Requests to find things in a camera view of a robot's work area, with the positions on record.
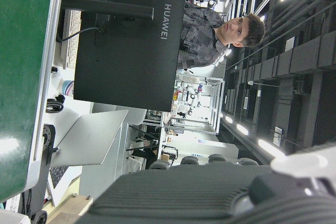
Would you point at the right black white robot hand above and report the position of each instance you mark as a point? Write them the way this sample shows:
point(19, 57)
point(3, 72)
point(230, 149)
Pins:
point(183, 195)

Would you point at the black machine part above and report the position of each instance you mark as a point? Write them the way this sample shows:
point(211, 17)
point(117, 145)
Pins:
point(48, 134)

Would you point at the white keyboard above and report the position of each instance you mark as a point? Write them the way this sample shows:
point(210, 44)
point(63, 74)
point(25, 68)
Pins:
point(72, 53)

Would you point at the white cabinet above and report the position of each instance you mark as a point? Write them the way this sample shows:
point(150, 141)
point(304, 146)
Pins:
point(115, 161)

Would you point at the black Huawei monitor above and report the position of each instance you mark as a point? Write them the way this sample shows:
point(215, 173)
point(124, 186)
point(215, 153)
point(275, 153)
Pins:
point(126, 64)

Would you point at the silver laptop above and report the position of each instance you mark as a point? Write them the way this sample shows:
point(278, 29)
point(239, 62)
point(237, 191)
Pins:
point(89, 137)

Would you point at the white striped cup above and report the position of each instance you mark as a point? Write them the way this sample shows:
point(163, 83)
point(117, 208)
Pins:
point(67, 87)

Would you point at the man in grey patterned shirt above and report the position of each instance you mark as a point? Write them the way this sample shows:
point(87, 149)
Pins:
point(199, 37)

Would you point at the green conveyor belt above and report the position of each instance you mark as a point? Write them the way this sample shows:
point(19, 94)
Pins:
point(18, 51)

